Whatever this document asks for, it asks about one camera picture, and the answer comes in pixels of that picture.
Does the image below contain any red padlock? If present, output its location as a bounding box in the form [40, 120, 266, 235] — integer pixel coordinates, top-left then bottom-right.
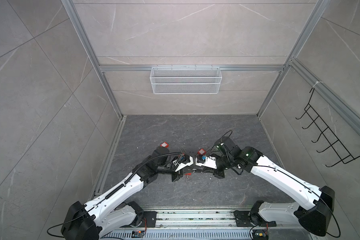
[160, 142, 169, 148]
[198, 149, 206, 156]
[185, 173, 192, 183]

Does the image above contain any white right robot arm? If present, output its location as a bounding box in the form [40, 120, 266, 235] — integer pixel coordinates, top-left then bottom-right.
[191, 137, 335, 237]

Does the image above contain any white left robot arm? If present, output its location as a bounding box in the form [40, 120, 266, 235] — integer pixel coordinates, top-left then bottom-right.
[61, 147, 194, 240]

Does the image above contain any red padlock front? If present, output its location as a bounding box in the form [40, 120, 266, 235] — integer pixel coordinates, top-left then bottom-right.
[185, 173, 192, 183]

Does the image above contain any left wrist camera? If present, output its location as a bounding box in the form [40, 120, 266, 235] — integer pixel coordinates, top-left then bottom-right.
[173, 155, 194, 172]

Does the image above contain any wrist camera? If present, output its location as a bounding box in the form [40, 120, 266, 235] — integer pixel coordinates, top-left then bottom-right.
[196, 155, 217, 169]
[173, 155, 194, 172]

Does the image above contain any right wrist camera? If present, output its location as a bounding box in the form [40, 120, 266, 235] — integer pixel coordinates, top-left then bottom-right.
[196, 155, 217, 169]

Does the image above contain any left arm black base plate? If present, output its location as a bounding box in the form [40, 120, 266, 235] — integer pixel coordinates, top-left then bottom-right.
[141, 211, 158, 228]

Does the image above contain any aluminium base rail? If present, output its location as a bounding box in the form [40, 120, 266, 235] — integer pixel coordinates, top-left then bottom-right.
[73, 206, 319, 230]

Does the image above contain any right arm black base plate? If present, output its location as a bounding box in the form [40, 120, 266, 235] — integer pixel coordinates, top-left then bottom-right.
[234, 210, 277, 227]

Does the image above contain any slotted cable duct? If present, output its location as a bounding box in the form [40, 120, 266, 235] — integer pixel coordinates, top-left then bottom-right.
[101, 229, 251, 240]

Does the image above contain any aluminium frame left rail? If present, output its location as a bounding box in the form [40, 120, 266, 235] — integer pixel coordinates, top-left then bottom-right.
[88, 116, 127, 201]

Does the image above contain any white wire mesh basket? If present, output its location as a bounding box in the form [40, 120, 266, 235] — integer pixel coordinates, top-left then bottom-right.
[150, 67, 222, 95]

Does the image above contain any black wire hook rack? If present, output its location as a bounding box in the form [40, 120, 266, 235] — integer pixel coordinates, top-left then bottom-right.
[295, 88, 360, 168]

